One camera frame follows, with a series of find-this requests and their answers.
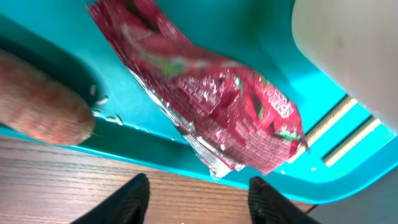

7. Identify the white cup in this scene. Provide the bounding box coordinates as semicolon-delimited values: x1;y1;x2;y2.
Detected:
292;0;397;133

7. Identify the orange carrot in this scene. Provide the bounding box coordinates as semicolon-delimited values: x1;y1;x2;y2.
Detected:
1;49;95;146

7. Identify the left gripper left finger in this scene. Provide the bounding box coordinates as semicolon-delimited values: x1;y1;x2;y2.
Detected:
71;173;150;224

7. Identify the wooden chopstick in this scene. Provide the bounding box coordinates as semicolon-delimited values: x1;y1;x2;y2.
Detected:
323;116;381;167
287;95;358;164

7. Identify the right wooden chopstick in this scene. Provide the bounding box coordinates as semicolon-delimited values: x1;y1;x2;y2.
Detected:
323;116;381;167

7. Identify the teal serving tray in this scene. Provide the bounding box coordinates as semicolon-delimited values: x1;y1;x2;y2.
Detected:
1;0;397;203

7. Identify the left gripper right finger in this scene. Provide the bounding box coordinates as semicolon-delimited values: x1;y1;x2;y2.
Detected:
248;176;319;224

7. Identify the left wooden chopstick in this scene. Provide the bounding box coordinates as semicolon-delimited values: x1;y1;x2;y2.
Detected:
287;95;358;164

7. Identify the red foil snack wrapper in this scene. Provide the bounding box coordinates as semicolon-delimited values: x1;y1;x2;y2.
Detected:
88;0;307;179

